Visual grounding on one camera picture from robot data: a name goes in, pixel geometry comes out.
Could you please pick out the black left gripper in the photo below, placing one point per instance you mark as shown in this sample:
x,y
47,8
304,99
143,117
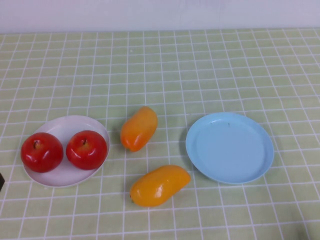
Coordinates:
x,y
1,181

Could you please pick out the red plastic apple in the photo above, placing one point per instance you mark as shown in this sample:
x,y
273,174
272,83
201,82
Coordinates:
x,y
41,152
86,150

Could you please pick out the small deep orange plastic mango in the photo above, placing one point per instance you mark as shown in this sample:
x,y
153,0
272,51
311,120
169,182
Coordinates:
x,y
137,130

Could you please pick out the large yellow-orange plastic mango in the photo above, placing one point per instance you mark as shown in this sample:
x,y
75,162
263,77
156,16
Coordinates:
x,y
157,186

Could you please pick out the white round plastic plate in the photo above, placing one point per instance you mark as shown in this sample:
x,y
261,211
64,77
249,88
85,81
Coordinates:
x,y
62,176

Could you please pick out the light blue round plastic plate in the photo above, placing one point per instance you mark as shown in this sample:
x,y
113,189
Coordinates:
x,y
230,150

